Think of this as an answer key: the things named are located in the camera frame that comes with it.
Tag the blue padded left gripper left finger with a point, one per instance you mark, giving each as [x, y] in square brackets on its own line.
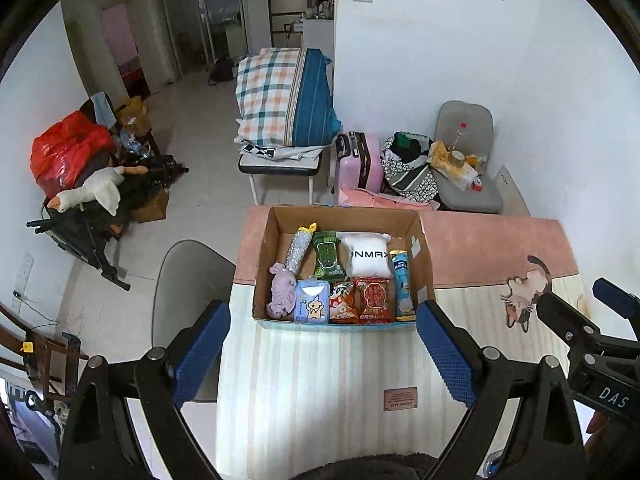
[194, 350]

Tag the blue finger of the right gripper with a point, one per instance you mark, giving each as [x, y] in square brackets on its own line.
[623, 303]

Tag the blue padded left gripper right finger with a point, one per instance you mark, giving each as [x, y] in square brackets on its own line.
[452, 349]

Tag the blue tube snack pack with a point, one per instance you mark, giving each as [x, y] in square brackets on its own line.
[405, 309]

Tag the red snack packet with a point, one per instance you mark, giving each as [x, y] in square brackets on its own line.
[373, 300]

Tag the lilac soft cloth toy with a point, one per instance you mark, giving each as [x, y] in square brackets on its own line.
[283, 292]

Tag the orange snack packet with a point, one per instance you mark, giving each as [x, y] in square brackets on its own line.
[342, 304]

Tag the blue cartoon tissue pack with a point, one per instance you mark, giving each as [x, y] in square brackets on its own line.
[312, 302]

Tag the white ONMAX soft pack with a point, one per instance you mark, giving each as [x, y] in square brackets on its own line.
[367, 254]

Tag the green snack packet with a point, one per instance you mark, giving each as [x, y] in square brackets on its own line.
[328, 267]

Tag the silver scrubber with yellow trim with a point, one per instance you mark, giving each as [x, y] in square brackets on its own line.
[298, 248]

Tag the small brown label card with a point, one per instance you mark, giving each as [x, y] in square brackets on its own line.
[400, 399]

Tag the grey chair near table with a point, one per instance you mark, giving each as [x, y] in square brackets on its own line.
[191, 276]

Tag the black fuzzy hat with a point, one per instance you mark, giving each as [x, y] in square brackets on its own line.
[374, 467]

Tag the wooden chair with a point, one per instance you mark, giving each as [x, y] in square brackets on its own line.
[35, 354]

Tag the small cardboard box on floor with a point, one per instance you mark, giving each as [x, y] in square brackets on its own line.
[153, 210]

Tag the black folding stand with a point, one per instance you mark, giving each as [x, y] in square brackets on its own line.
[84, 233]

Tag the brown tape roll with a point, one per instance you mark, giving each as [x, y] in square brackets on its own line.
[456, 158]

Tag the white goose plush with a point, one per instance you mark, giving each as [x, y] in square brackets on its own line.
[100, 187]

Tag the patterned black white bag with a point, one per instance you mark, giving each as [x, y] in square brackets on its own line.
[406, 162]

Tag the pink suitcase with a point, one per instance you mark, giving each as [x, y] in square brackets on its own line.
[358, 162]

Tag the plastic bottle red cap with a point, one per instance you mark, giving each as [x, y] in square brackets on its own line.
[460, 133]

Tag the red plastic bag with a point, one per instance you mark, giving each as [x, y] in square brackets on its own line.
[61, 153]

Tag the blue folded blanket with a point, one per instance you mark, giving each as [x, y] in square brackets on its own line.
[315, 122]

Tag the plaid folded quilt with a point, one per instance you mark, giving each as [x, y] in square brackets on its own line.
[267, 88]

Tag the grey chair by wall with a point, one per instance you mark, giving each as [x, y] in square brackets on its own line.
[468, 188]

